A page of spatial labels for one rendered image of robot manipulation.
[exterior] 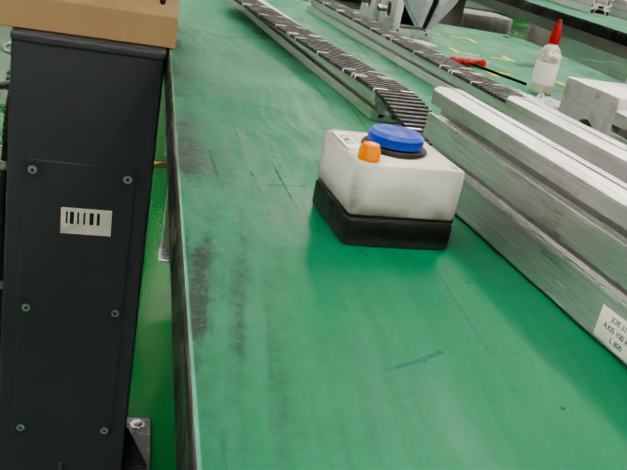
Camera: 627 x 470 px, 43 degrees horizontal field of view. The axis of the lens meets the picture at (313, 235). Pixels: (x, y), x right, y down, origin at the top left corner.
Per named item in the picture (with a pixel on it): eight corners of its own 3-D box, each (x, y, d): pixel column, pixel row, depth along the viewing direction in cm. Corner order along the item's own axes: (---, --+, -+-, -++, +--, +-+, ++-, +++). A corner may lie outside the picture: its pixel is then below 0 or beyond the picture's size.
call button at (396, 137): (356, 145, 58) (362, 118, 57) (407, 150, 59) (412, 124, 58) (375, 163, 54) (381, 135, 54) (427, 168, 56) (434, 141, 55)
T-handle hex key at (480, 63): (445, 64, 140) (447, 54, 139) (480, 67, 144) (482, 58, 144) (506, 88, 128) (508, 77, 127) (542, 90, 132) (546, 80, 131)
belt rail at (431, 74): (306, 9, 180) (309, -4, 179) (323, 12, 181) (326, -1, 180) (515, 135, 96) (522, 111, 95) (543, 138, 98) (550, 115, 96)
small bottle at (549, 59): (550, 93, 131) (570, 20, 126) (551, 97, 127) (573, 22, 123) (527, 89, 131) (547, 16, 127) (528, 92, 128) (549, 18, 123)
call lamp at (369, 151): (354, 154, 53) (357, 137, 53) (374, 156, 54) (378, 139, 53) (361, 161, 52) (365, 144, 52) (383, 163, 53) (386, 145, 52)
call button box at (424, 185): (310, 202, 61) (325, 123, 59) (424, 210, 64) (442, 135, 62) (341, 245, 54) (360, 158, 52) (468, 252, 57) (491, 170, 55)
